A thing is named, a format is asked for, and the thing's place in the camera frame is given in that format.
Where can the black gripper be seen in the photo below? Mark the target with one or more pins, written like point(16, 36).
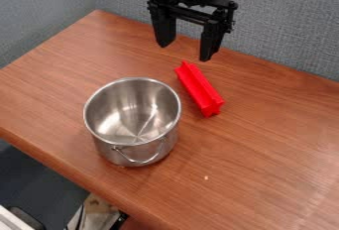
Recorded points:
point(211, 13)

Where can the white object at corner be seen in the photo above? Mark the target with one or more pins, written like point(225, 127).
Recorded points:
point(10, 222)

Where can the beige object under table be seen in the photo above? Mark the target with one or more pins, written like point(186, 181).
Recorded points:
point(96, 215)

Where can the stainless steel pot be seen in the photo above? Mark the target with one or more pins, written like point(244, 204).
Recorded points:
point(130, 116)

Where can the red plastic block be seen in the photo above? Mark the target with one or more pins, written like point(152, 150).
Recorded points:
point(200, 89)

